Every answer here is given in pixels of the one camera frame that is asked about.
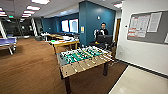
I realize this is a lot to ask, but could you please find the foosball table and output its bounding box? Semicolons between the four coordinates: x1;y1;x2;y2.
56;45;115;94

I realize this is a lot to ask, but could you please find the black wheeled cart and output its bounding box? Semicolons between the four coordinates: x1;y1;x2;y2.
88;34;116;56

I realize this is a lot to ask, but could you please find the yellow edged white table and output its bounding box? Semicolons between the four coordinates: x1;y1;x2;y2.
49;38;81;55

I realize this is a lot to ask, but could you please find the black monitor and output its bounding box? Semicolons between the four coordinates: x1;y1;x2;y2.
96;34;114;46

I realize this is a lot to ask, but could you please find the person in dark top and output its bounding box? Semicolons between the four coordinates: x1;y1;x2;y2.
94;22;110;43

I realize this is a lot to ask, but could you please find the long wooden table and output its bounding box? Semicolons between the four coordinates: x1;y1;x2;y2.
42;32;64;42

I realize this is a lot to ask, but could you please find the brown wooden door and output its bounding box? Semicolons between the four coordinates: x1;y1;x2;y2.
114;17;122;48

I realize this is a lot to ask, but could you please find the grey notice board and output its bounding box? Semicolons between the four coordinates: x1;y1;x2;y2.
126;9;168;46

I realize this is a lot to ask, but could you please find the blue ping pong table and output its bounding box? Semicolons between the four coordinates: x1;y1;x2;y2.
0;36;18;56

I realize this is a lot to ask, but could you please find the yellow wall sign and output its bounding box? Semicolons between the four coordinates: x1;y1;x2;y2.
80;26;85;34

